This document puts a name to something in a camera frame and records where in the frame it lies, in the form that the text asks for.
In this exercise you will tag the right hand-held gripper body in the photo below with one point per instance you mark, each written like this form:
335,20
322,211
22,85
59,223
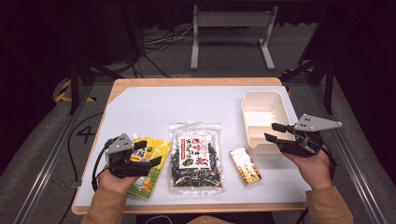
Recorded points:
306,141

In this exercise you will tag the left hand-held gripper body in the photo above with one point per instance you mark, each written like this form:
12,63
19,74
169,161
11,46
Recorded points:
124,166

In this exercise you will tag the yellow green drink pouch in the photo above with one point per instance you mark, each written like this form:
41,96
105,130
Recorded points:
157,148

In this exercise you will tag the cream plastic container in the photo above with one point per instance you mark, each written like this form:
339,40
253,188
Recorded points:
263,112

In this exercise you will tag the small yellow red box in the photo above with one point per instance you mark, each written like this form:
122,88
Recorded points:
245,166

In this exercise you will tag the clear bag of dried seaweed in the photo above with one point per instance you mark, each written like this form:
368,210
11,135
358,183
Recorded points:
196,158

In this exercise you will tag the person's left hand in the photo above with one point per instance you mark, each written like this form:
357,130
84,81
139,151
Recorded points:
115,182

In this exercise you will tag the person's right hand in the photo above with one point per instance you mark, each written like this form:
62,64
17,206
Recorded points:
314,169

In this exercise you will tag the black metal stand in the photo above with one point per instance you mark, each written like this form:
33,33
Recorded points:
81,77
323,77

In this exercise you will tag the yellow black hazard tape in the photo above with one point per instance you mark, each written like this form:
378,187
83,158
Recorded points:
63,91

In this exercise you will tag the white metal stand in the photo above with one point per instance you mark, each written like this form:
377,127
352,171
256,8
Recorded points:
232,20

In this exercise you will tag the aluminium floor rail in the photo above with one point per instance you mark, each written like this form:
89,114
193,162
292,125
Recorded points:
53,158
351,158

